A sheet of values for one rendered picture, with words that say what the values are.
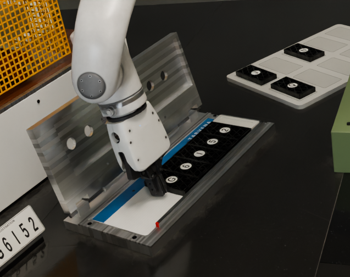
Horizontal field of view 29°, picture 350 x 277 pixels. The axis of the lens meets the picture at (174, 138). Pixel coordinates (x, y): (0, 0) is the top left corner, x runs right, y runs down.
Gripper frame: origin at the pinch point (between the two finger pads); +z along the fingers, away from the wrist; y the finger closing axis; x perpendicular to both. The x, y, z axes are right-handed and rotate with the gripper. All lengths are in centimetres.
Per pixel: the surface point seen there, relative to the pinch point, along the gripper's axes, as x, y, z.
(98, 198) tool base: 11.6, -4.6, 0.4
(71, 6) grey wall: 211, 182, 0
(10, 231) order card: 16.4, -21.8, -3.4
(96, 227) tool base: 5.2, -12.4, 1.5
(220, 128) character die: 1.6, 24.2, 1.2
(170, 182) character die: -0.1, 3.3, 1.5
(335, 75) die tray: -9, 58, 6
